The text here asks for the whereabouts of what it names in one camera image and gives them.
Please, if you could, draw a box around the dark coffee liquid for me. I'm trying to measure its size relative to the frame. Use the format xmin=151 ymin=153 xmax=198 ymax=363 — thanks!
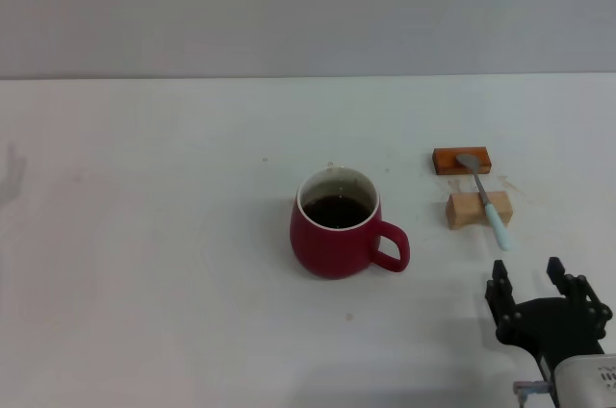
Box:
xmin=301 ymin=193 xmax=374 ymax=230

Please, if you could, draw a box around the red ceramic mug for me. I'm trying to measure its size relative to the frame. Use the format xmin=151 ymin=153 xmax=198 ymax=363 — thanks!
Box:
xmin=289 ymin=166 xmax=412 ymax=280

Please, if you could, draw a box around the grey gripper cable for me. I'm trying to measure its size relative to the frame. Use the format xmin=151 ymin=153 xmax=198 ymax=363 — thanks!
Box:
xmin=512 ymin=377 xmax=554 ymax=403

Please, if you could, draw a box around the blue-handled metal spoon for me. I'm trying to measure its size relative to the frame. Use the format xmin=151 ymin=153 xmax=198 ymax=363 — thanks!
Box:
xmin=455 ymin=153 xmax=512 ymax=252

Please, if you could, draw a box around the light wooden spoon rest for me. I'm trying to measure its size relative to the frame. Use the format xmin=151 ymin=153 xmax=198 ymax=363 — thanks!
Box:
xmin=445 ymin=190 xmax=513 ymax=231

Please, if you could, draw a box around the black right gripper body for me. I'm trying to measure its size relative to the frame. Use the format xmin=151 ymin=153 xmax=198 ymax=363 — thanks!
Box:
xmin=495 ymin=296 xmax=608 ymax=369

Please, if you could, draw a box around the dark orange wooden block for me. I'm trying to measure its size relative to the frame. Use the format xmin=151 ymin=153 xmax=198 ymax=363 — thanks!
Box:
xmin=431 ymin=146 xmax=494 ymax=177

